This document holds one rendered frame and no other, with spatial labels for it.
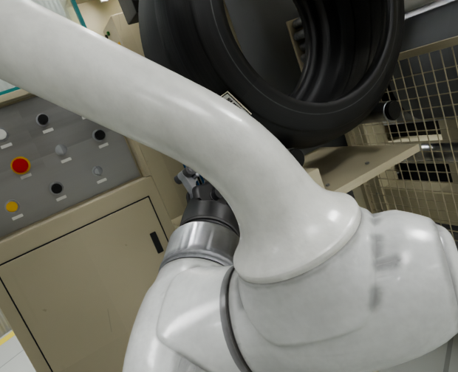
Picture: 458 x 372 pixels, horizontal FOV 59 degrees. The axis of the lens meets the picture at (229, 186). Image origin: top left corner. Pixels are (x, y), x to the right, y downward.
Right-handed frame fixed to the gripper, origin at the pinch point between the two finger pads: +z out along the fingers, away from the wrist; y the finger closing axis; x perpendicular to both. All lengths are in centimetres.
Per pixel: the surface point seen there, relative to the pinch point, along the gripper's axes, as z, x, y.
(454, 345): 28, -17, 119
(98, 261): 23, -75, 12
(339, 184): 16.1, 1.1, 28.8
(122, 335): 12, -85, 32
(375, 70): 30.1, 18.7, 19.2
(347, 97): 23.4, 12.5, 17.1
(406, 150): 27.3, 13.3, 38.5
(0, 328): 85, -287, 32
